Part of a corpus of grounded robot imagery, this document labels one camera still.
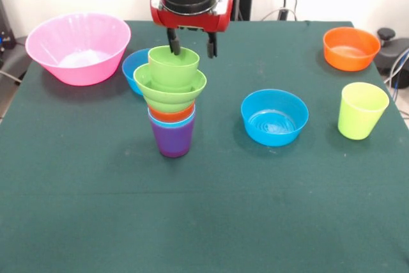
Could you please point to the large pink bowl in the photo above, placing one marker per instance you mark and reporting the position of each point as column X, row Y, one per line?
column 48, row 49

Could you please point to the yellow-green cup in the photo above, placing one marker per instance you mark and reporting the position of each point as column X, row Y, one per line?
column 358, row 122

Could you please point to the black plug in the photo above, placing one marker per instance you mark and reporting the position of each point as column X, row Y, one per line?
column 283, row 14

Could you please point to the green bowl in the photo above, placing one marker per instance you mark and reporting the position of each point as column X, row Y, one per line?
column 169, row 100

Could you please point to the purple cup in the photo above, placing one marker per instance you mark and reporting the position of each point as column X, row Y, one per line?
column 174, row 140

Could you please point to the orange bowl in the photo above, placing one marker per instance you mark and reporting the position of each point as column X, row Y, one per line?
column 350, row 62

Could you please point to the blue bowl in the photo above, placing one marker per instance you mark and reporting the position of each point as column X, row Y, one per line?
column 131, row 68
column 274, row 135

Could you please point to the black office chair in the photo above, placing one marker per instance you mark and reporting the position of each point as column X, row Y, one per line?
column 393, row 52

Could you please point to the orange cup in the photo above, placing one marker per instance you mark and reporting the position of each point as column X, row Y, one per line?
column 169, row 116

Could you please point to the black device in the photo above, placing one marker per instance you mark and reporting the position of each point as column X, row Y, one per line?
column 6, row 39

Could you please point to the dark green table cloth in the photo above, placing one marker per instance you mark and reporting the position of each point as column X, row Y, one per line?
column 204, row 206

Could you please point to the blue cup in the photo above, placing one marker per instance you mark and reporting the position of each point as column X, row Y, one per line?
column 175, row 124

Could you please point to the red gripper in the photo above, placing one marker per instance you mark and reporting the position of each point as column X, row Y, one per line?
column 191, row 20

